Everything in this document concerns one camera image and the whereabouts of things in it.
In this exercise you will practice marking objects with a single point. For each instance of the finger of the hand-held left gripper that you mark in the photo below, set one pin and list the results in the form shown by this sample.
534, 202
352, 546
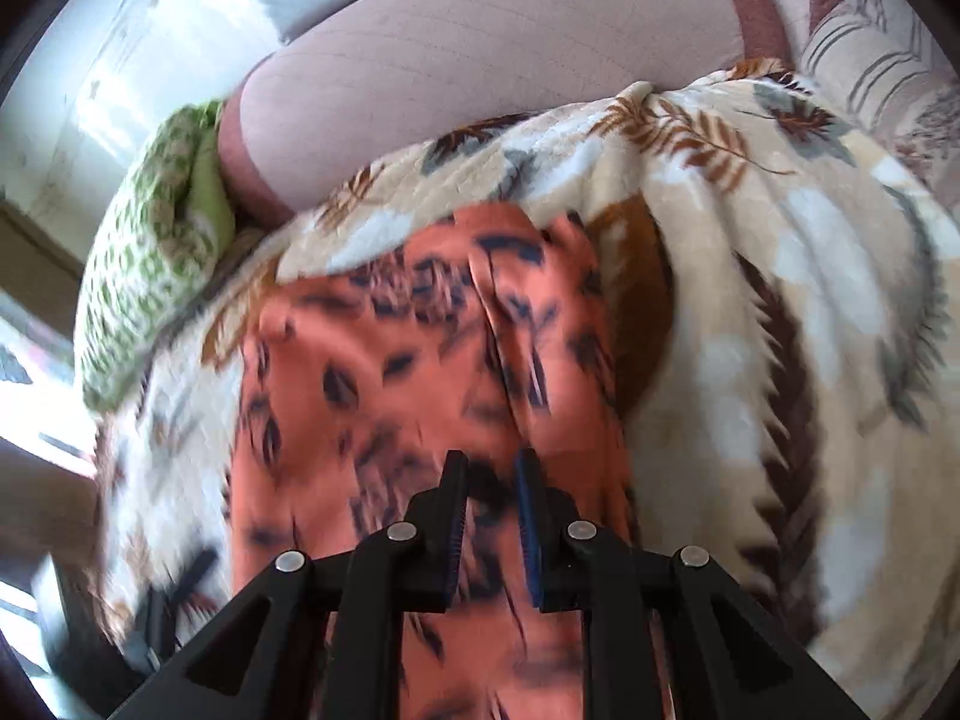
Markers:
196, 576

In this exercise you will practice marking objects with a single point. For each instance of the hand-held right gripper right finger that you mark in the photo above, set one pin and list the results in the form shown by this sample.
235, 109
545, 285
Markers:
529, 540

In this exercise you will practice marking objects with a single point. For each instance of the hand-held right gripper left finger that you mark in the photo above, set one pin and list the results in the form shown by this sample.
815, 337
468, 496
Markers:
456, 540

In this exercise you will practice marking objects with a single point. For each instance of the orange floral dress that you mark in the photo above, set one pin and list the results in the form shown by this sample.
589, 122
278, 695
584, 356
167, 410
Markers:
390, 390

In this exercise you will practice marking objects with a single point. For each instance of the patterned glass window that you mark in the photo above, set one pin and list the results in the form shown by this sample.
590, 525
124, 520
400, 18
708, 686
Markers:
37, 420

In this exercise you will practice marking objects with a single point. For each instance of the green checked pillow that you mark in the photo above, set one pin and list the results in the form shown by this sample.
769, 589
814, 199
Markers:
142, 262

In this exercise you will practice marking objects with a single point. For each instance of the leaf print blanket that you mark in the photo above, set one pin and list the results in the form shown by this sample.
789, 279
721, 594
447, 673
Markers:
787, 315

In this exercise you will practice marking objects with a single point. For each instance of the pink bolster cushion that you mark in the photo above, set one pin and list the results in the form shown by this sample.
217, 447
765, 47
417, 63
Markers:
487, 45

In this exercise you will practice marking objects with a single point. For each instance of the striped pillow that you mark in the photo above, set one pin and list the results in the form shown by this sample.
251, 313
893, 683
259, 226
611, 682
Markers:
877, 60

